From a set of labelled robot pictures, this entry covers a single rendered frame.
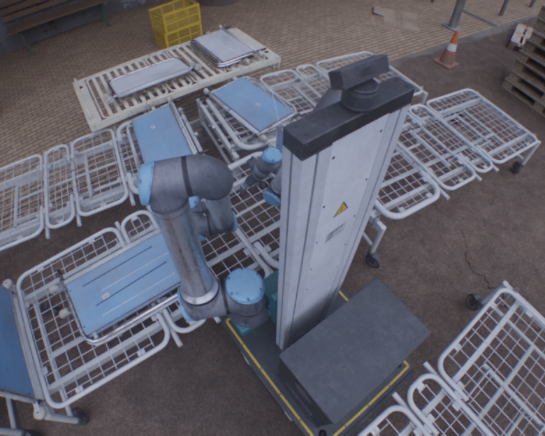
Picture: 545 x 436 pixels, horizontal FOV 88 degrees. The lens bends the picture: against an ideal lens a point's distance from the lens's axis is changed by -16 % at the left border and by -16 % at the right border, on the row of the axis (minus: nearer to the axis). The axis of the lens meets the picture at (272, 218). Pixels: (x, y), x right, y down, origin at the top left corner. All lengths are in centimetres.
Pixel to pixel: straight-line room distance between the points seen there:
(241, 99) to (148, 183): 208
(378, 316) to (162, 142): 191
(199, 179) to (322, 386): 89
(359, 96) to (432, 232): 233
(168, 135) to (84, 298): 132
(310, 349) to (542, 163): 355
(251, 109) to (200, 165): 192
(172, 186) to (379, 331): 100
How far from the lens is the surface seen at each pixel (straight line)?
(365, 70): 66
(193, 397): 223
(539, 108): 523
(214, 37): 381
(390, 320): 148
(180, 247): 105
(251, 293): 129
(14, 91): 573
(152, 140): 264
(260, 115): 270
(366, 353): 141
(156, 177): 89
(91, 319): 194
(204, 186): 90
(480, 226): 318
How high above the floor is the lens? 217
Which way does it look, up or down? 54 degrees down
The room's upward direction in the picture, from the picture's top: straight up
